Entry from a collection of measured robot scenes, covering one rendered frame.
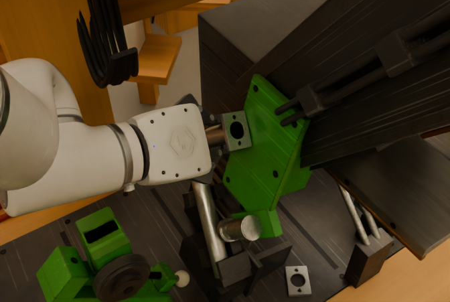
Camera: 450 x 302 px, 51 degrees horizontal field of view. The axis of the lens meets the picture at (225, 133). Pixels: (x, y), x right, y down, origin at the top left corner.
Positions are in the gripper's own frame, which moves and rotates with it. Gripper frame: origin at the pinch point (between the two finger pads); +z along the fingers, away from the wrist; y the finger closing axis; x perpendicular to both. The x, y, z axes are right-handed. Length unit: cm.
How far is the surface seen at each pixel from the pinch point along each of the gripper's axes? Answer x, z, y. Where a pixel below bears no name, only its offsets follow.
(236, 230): 1.7, -0.6, -14.6
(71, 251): 7.2, -23.5, -10.8
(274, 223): -2.9, 3.1, -14.6
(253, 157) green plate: -2.0, 2.7, -4.5
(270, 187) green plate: -4.4, 2.6, -9.2
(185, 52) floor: 181, 120, 57
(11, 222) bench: 48, -22, -8
